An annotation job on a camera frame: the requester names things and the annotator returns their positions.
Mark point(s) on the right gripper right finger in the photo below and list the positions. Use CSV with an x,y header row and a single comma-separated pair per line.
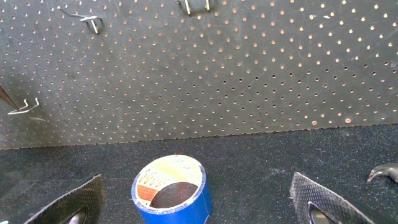
x,y
314,196

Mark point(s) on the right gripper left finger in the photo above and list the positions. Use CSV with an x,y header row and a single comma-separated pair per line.
x,y
81,199

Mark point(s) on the hammer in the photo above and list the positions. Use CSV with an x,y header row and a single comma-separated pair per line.
x,y
388,171

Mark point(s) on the roll of blue tape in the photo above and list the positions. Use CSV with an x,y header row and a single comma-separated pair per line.
x,y
186,214

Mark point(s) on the pliers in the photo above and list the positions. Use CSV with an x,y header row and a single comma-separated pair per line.
x,y
7,98

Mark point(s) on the black pegboard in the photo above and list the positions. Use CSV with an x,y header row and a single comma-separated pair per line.
x,y
199,77

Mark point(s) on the metal hook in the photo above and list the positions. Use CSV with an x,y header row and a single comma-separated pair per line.
x,y
88,18
187,7
23,109

